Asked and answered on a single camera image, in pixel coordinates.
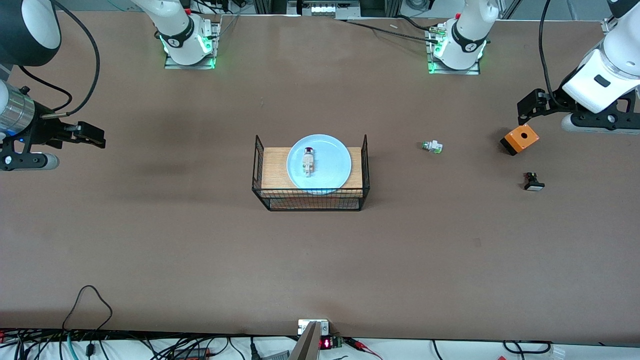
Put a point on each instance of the red and black clip leads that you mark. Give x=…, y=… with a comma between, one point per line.
x=362, y=345

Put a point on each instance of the black square white-capped button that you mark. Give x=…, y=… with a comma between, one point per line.
x=534, y=184

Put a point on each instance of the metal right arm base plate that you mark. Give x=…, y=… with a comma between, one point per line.
x=172, y=64

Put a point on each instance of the green-capped white push button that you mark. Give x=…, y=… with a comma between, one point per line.
x=433, y=146

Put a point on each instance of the black power adapter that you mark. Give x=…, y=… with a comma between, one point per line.
x=192, y=353

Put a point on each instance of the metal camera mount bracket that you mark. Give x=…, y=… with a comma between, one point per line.
x=307, y=345

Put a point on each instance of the aluminium frame rack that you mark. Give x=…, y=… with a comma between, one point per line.
x=322, y=9

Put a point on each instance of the light blue round plate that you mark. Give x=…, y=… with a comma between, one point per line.
x=330, y=165

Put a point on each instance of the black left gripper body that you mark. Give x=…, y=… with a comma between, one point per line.
x=554, y=102

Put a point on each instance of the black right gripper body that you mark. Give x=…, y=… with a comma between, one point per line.
x=44, y=131

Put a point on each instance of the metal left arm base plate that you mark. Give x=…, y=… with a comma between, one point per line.
x=475, y=71

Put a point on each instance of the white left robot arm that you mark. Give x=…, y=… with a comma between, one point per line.
x=465, y=40

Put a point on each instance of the orange button enclosure box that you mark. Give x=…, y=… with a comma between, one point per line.
x=521, y=137

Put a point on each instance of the aluminium corner profile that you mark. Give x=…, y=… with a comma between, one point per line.
x=609, y=26

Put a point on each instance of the wooden shelf board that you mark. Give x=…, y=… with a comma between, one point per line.
x=272, y=170

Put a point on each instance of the red-capped white push button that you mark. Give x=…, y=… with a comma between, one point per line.
x=308, y=162

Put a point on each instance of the red digit display module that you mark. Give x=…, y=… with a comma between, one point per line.
x=327, y=343

